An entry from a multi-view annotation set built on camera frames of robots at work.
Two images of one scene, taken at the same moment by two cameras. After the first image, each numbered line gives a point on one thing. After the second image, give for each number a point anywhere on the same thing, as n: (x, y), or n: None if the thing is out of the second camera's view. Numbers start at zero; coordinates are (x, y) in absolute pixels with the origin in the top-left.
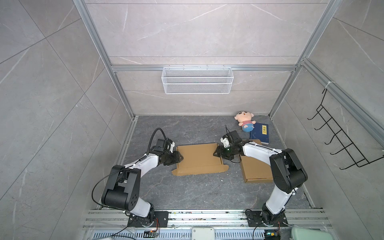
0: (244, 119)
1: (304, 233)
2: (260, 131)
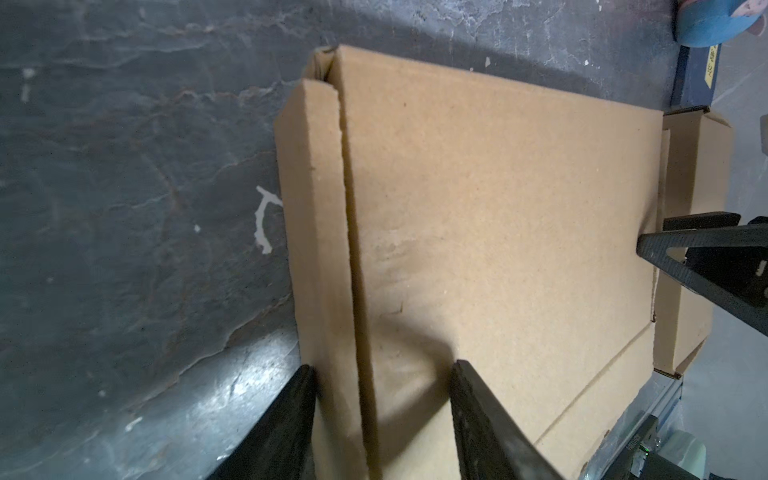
0: (706, 23)
1: (684, 450)
2: (694, 79)
